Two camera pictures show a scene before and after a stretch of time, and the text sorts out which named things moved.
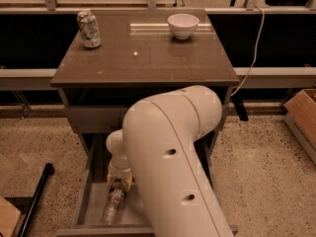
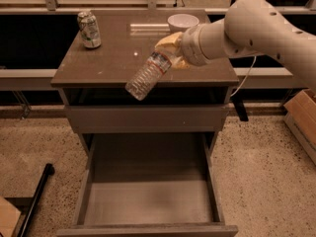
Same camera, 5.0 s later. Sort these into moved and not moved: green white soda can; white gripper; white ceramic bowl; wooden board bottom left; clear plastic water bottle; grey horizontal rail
Moved: clear plastic water bottle; white gripper
Not moved: wooden board bottom left; white ceramic bowl; green white soda can; grey horizontal rail
